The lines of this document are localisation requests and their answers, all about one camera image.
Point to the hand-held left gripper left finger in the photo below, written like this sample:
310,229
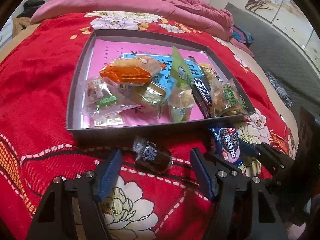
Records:
110,175

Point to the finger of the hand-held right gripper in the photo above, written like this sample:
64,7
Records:
270,171
250,148

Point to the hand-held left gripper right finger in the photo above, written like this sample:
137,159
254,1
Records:
202,175

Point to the blue cookie packet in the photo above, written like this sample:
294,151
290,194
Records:
228,145

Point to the grey shallow cardboard box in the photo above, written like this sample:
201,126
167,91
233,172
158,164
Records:
125,132

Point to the dark brown cake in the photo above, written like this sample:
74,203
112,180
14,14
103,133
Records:
152,157

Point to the clear crispy snack packet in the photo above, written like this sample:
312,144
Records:
227,97

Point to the dark brown chocolate bar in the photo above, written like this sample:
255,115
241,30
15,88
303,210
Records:
202,90

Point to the clear red pastry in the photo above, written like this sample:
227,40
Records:
97,92

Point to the long yellow snack packet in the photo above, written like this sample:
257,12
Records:
208,71

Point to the clear green pastry packet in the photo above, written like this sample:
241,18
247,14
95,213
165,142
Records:
150,97

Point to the orange pastry packet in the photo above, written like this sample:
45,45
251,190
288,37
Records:
125,73

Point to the green-topped clear snack packet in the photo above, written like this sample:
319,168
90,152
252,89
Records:
181,67

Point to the dark patterned cloth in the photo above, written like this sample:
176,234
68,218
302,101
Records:
278,90

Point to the grey padded headboard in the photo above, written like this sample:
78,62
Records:
275,55

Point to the teal purple cloth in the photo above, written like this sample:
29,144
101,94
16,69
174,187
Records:
242,36

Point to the red floral blanket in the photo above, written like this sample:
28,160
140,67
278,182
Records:
37,80

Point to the brown fuzzy blanket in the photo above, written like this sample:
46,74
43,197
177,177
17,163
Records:
21,27

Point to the pink quilt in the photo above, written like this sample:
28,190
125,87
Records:
100,2

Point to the dark clothes pile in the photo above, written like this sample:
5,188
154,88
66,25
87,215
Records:
33,7

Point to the floral wall art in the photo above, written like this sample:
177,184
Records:
270,2

